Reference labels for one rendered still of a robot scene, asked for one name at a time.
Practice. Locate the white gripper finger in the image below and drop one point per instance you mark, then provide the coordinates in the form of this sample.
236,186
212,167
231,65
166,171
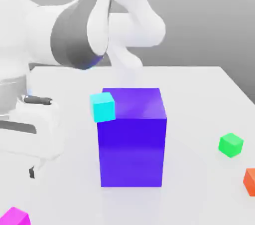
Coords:
37,167

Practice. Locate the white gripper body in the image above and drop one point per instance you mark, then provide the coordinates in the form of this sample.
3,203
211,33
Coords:
39,141

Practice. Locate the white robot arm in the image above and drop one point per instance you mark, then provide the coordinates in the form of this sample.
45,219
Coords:
127,29

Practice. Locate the small magenta cube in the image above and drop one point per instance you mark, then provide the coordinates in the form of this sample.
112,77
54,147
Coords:
14,217

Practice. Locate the small cyan cube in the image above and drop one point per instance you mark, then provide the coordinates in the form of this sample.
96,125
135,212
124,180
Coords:
102,109

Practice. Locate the small green cube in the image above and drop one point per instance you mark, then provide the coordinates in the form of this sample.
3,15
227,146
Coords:
231,145

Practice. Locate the small orange cube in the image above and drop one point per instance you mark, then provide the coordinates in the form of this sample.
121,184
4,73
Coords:
250,183

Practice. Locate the large purple box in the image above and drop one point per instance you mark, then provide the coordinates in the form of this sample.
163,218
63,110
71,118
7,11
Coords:
131,149

